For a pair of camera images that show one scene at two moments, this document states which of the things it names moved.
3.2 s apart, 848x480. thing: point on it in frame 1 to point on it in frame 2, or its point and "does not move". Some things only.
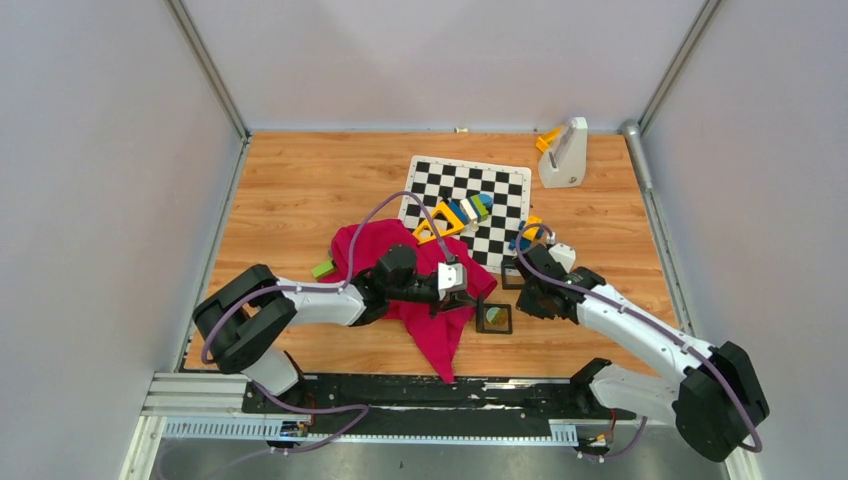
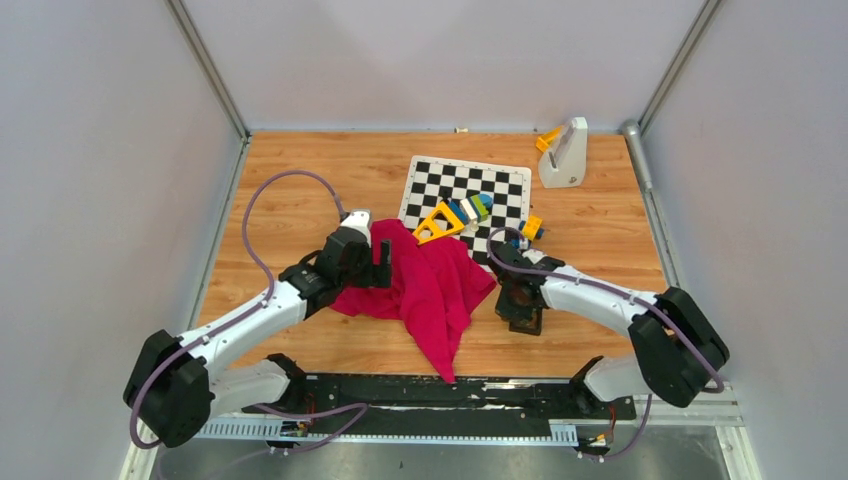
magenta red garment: [358, 246] does not move
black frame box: [493, 318] to [531, 326]
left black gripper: [452, 301] to [377, 276]
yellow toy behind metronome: [544, 140] does not move
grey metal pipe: [632, 131] does not move
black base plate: [418, 405] does not move
